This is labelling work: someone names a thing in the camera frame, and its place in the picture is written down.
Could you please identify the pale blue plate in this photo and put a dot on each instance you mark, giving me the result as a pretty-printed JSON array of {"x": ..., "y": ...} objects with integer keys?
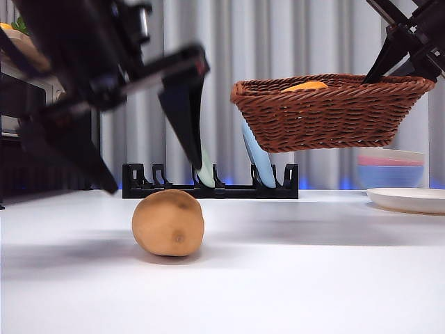
[{"x": 259, "y": 163}]

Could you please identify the beige bowl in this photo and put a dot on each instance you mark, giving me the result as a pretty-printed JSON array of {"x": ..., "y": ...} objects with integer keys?
[{"x": 400, "y": 154}]

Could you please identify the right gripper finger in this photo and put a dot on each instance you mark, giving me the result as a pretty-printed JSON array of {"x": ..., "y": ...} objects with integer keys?
[
  {"x": 387, "y": 57},
  {"x": 427, "y": 64}
]

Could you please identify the green leaf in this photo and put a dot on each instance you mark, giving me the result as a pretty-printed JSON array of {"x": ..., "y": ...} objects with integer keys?
[{"x": 21, "y": 25}]

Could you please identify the pale green plate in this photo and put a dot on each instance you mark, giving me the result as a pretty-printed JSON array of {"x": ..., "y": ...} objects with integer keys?
[{"x": 206, "y": 172}]

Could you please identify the brown wicker basket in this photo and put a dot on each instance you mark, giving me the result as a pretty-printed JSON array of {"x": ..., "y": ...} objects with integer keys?
[{"x": 330, "y": 115}]

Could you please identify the tan potato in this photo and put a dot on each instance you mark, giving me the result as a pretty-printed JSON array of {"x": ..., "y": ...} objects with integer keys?
[{"x": 167, "y": 222}]

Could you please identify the orange corn cob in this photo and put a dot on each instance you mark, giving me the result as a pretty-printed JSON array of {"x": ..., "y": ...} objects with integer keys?
[{"x": 306, "y": 86}]

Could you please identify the grey curtain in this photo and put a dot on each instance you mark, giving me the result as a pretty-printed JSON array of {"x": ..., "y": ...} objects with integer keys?
[{"x": 278, "y": 35}]

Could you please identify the white flat plate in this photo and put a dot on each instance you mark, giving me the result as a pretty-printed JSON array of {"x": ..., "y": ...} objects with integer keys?
[{"x": 406, "y": 200}]

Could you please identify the black dish rack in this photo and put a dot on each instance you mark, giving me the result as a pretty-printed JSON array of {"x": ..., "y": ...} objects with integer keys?
[{"x": 243, "y": 191}]

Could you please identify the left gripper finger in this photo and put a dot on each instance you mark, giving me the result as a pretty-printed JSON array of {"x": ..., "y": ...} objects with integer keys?
[
  {"x": 184, "y": 111},
  {"x": 66, "y": 146}
]

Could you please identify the pink bowl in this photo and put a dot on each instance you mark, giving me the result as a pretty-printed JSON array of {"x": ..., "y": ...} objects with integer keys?
[{"x": 382, "y": 161}]

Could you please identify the orange fruit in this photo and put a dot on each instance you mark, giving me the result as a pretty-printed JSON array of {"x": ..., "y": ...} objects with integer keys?
[{"x": 4, "y": 26}]

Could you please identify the blue bowl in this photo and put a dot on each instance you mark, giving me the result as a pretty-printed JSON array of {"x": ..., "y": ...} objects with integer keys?
[{"x": 389, "y": 175}]

